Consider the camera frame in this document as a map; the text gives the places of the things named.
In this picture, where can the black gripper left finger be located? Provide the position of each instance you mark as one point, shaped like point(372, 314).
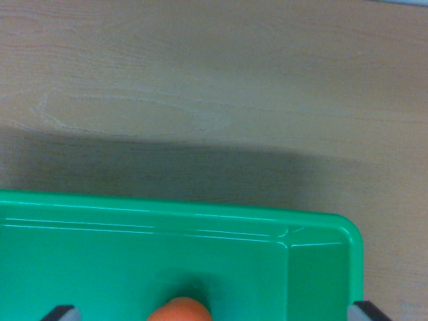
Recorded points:
point(63, 314)

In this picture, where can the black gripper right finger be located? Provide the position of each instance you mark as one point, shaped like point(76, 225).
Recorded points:
point(364, 312)

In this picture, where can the orange fruit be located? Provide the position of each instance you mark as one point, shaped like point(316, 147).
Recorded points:
point(180, 311)

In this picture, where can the green plastic bin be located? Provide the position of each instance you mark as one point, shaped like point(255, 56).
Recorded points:
point(100, 261)

